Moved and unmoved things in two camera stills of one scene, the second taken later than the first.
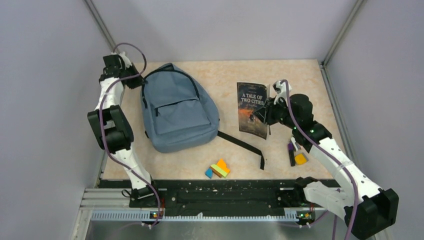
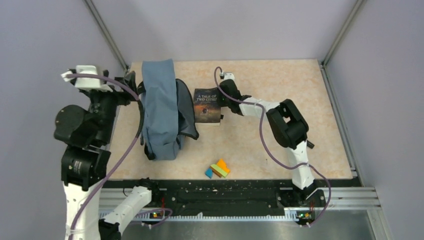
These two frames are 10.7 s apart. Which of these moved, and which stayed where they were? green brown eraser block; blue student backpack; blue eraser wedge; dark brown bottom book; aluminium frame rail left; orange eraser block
Moved: dark brown bottom book; blue student backpack
Stayed: aluminium frame rail left; blue eraser wedge; green brown eraser block; orange eraser block
